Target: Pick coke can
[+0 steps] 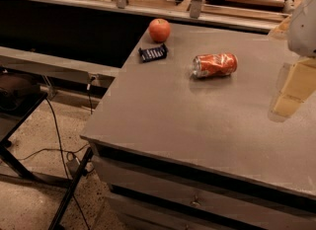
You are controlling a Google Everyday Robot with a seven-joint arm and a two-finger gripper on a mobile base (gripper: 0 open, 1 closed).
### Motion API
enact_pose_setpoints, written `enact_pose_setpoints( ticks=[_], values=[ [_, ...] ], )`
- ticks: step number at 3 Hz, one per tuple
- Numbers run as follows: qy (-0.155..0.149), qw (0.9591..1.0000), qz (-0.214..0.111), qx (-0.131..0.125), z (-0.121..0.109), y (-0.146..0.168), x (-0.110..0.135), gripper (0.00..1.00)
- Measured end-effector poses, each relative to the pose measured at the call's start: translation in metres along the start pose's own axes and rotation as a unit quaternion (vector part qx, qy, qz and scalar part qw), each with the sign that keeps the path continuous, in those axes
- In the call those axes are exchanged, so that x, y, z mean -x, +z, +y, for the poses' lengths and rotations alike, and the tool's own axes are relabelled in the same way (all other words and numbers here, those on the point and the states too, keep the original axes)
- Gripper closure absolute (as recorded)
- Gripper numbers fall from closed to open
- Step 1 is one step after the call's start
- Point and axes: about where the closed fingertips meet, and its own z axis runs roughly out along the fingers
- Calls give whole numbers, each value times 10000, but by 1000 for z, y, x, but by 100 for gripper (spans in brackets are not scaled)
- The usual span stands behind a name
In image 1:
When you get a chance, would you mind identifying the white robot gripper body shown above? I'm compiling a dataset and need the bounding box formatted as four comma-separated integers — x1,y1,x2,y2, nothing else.
287,0,316,57

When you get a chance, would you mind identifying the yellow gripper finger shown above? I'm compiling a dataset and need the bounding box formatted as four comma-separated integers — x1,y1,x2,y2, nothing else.
273,58,316,117

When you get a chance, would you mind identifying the crushed red coke can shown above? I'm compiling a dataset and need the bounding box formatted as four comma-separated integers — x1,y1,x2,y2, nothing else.
193,53,238,78

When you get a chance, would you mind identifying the grey drawer cabinet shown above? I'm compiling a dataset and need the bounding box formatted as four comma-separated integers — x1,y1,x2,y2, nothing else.
82,25,316,230

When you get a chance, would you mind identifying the red apple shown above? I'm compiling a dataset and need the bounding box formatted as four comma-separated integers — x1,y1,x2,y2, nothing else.
148,19,171,42

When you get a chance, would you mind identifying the dark blue snack bar wrapper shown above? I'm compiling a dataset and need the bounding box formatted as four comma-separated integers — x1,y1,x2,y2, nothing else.
138,44,168,63

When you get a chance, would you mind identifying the grey metal shelf ledge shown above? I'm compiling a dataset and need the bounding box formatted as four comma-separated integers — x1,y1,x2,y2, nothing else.
0,46,119,88

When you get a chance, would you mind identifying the black metal side table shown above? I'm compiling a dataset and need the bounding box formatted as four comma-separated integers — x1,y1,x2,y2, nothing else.
0,68,93,230

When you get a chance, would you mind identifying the black floor cable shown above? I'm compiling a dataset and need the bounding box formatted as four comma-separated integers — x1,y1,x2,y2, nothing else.
18,75,98,230

